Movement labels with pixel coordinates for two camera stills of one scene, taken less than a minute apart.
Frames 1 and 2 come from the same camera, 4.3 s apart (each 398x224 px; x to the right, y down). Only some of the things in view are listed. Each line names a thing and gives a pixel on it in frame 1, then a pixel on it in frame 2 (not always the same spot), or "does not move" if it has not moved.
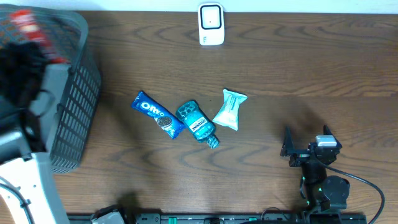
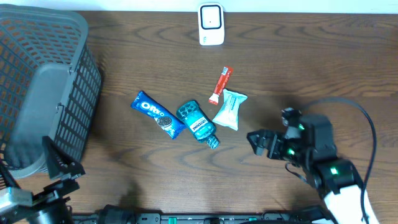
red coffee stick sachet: x=26 y=20 to x=221 y=86
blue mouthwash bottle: x=202 y=128 does not move
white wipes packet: x=229 y=113 does not move
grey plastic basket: x=68 y=120 does not move
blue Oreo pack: x=167 y=121 does not move
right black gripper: x=300 y=155 to x=273 y=150
